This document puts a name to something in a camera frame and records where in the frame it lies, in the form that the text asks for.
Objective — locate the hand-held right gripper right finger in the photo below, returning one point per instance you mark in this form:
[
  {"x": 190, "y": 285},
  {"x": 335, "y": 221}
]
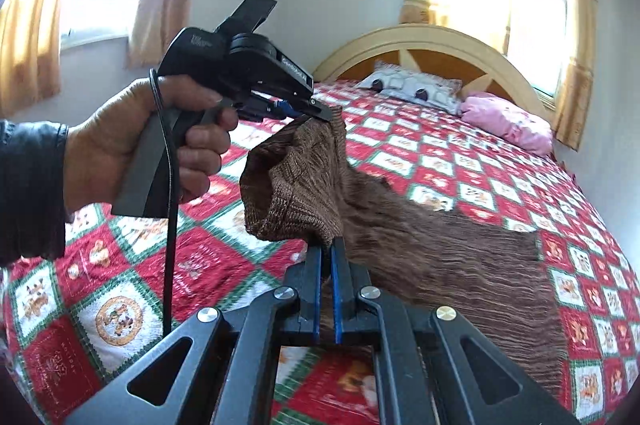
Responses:
[{"x": 340, "y": 290}]

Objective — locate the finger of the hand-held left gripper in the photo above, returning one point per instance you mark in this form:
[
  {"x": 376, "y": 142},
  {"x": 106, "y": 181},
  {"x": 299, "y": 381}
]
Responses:
[{"x": 320, "y": 111}]

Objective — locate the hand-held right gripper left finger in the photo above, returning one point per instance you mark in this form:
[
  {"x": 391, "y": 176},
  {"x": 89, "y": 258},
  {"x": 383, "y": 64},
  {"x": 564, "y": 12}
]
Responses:
[{"x": 315, "y": 290}]

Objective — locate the brown knit sweater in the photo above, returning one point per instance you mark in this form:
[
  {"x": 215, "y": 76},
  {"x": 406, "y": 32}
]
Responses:
[{"x": 425, "y": 255}]

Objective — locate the person's left forearm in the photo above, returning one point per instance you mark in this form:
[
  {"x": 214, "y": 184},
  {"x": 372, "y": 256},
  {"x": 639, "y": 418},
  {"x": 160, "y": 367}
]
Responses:
[{"x": 30, "y": 190}]

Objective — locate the person's left hand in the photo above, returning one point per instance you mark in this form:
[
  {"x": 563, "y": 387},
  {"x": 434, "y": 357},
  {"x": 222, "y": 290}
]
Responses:
[{"x": 110, "y": 145}]

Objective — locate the white patterned pillow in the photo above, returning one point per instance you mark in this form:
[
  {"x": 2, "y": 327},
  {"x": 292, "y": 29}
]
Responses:
[{"x": 400, "y": 82}]

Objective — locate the arched wooden headboard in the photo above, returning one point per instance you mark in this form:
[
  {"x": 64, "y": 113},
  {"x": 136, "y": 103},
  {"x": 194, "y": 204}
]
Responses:
[{"x": 425, "y": 37}]

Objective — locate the red checkered printed blanket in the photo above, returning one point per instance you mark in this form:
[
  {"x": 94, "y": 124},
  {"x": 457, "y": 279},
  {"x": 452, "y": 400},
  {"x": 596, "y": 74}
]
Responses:
[{"x": 450, "y": 175}]

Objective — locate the pink pillow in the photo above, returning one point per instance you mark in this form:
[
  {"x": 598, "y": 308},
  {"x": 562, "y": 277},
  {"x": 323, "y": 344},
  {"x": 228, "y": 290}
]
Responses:
[{"x": 505, "y": 120}]

